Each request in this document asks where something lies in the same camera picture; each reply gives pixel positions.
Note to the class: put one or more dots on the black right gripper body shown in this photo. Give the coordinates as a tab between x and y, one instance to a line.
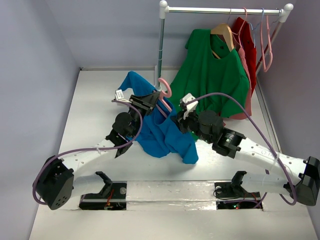
183	120

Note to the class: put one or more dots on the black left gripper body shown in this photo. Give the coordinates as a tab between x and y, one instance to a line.
135	116

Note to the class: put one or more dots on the blue t-shirt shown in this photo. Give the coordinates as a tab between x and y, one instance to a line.
160	136

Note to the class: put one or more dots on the pink plastic hanger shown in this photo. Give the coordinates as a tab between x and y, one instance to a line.
165	94

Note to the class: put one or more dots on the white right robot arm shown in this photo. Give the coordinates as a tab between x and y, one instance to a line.
295	177

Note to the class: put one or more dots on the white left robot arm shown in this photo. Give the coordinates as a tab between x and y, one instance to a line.
78	172

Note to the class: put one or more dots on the pink t-shirt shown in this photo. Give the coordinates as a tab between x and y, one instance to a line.
235	83

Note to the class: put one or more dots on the green t-shirt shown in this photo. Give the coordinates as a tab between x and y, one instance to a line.
201	72

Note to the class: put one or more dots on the wooden hanger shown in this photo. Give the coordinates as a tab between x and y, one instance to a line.
225	31

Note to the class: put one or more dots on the red t-shirt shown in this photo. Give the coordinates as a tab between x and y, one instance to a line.
248	47

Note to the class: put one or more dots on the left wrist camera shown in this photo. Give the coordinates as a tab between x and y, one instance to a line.
119	97

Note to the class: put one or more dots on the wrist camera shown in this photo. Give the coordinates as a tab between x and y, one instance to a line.
188	104
119	97

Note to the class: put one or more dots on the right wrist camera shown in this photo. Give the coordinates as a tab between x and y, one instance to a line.
188	104

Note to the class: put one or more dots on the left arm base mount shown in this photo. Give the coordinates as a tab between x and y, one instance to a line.
111	197

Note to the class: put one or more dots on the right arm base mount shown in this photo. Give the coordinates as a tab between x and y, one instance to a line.
230	195

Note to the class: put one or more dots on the blue wire hanger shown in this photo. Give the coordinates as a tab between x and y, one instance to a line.
255	29

